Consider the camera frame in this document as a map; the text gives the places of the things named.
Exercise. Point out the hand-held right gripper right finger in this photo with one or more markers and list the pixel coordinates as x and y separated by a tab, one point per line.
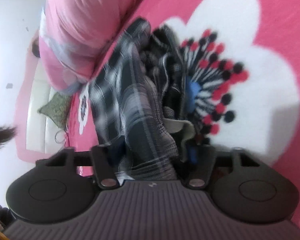
205	160

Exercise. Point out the black white plaid garment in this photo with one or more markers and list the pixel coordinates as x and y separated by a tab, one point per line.
140	120

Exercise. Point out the green floral pillow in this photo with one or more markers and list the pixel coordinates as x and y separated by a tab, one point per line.
55	107

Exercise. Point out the white padded headboard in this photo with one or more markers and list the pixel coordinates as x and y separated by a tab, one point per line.
37	120

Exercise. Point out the person's dark hair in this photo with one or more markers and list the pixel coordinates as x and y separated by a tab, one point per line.
0	137

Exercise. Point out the pink floral bed sheet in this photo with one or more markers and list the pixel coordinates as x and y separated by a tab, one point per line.
277	17

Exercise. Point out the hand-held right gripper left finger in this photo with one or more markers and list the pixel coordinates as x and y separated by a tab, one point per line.
102	160

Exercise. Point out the pink grey floral quilt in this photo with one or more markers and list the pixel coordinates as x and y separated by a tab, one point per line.
77	30

